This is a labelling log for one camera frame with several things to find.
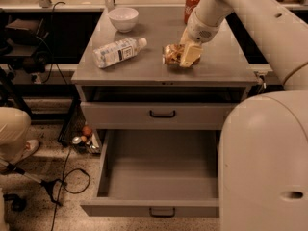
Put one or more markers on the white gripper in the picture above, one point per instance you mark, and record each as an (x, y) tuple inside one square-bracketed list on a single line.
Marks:
[(198, 30)]

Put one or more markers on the crushed gold orange can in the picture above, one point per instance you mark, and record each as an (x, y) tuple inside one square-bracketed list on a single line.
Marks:
[(172, 54)]

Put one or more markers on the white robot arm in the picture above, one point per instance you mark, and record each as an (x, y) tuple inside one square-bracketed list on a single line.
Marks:
[(263, 148)]

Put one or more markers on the red cola can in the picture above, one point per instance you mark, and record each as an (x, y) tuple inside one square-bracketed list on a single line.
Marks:
[(189, 6)]

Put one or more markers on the grey drawer cabinet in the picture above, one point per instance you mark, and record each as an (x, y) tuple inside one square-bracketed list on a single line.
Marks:
[(222, 76)]

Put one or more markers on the closed grey upper drawer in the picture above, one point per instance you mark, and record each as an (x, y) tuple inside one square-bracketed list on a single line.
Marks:
[(156, 116)]

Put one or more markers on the open grey lower drawer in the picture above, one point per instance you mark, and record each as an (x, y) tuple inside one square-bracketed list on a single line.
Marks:
[(156, 173)]

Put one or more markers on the white ceramic bowl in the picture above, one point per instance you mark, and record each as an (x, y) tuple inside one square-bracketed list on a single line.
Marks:
[(124, 19)]

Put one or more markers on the clear plastic water bottle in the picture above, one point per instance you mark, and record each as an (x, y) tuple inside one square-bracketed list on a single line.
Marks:
[(118, 51)]

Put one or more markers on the black equipment on left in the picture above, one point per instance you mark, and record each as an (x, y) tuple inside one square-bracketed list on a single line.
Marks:
[(24, 46)]

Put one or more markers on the white sneaker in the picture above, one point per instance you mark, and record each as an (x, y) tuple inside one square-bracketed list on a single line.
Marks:
[(31, 147)]

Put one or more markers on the person leg beige trousers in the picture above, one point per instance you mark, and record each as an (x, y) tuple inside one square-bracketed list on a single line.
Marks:
[(14, 125)]

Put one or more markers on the black wire basket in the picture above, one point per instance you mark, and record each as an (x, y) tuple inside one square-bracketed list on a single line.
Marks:
[(71, 132)]

